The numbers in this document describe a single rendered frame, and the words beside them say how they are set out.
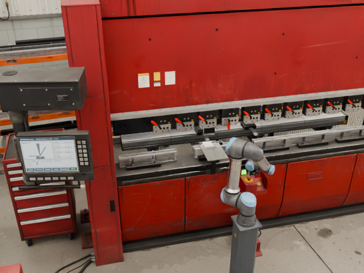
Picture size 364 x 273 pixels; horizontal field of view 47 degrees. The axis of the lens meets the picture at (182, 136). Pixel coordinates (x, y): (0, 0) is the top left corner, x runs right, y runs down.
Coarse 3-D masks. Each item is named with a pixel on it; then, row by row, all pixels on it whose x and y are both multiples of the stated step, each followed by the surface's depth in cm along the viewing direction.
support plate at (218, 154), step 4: (216, 144) 373; (204, 148) 367; (216, 148) 367; (220, 148) 367; (204, 152) 361; (208, 152) 361; (212, 152) 361; (216, 152) 361; (220, 152) 361; (224, 152) 361; (208, 156) 356; (212, 156) 356; (216, 156) 356; (220, 156) 356; (224, 156) 356; (208, 160) 350; (212, 160) 351
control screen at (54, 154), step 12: (24, 144) 267; (36, 144) 268; (48, 144) 268; (60, 144) 268; (72, 144) 269; (24, 156) 272; (36, 156) 272; (48, 156) 272; (60, 156) 273; (72, 156) 273; (36, 168) 276; (48, 168) 277; (60, 168) 277; (72, 168) 278
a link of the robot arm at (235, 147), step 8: (232, 144) 295; (240, 144) 292; (232, 152) 296; (240, 152) 292; (232, 160) 300; (240, 160) 300; (232, 168) 302; (240, 168) 305; (232, 176) 304; (232, 184) 307; (224, 192) 314; (232, 192) 308; (224, 200) 314; (232, 200) 310
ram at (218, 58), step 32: (128, 32) 308; (160, 32) 314; (192, 32) 320; (224, 32) 326; (256, 32) 332; (288, 32) 338; (320, 32) 345; (352, 32) 352; (128, 64) 320; (160, 64) 326; (192, 64) 332; (224, 64) 338; (256, 64) 345; (288, 64) 352; (320, 64) 360; (352, 64) 367; (128, 96) 332; (160, 96) 338; (192, 96) 345; (224, 96) 352; (256, 96) 360; (320, 96) 375
